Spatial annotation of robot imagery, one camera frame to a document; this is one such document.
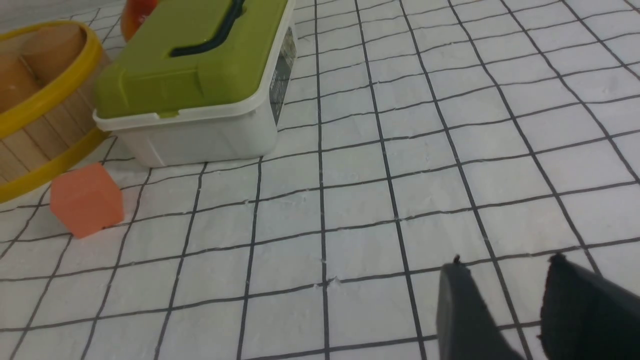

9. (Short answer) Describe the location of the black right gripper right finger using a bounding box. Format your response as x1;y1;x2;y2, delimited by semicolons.
540;253;640;360

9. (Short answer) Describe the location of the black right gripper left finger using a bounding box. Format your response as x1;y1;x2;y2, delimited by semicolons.
436;255;522;360

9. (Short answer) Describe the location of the white box with green lid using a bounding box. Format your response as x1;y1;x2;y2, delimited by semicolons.
93;0;297;167

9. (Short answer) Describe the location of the wooden steamer with yellow rims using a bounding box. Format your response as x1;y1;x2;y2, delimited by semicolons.
0;20;110;203

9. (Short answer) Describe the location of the white grid-pattern table cloth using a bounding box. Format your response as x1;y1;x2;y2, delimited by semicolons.
1;0;640;360

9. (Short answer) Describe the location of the orange cube block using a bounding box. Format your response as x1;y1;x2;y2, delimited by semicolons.
50;162;125;239

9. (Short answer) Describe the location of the orange round object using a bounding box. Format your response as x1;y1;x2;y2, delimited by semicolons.
119;0;158;43

